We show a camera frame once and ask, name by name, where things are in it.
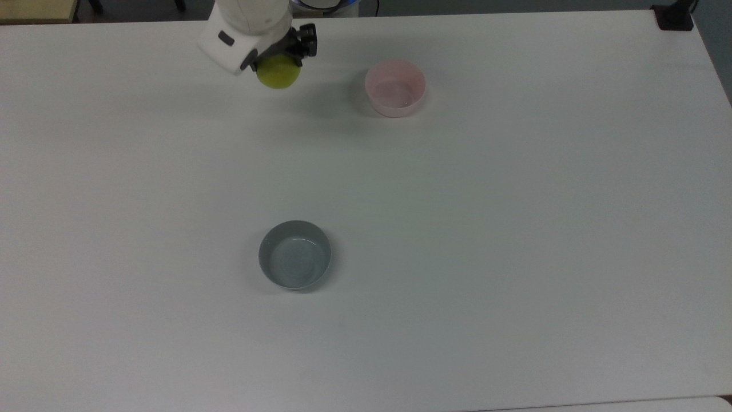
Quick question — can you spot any light wooden furniture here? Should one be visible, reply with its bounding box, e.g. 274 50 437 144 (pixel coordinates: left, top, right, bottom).
0 0 79 25

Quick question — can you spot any black corner clamp mount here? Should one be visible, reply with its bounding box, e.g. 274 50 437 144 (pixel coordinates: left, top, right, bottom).
652 0 696 32

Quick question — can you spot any pink plastic bowl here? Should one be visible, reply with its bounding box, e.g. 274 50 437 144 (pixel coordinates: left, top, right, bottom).
365 59 427 118

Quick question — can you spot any green pear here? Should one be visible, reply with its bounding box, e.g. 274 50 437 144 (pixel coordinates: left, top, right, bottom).
256 53 302 90

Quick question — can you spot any grey plastic bowl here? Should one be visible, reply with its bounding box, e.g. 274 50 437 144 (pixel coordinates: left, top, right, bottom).
258 220 333 291

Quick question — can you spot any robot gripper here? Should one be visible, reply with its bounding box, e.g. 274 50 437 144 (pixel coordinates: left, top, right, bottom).
197 16 319 76

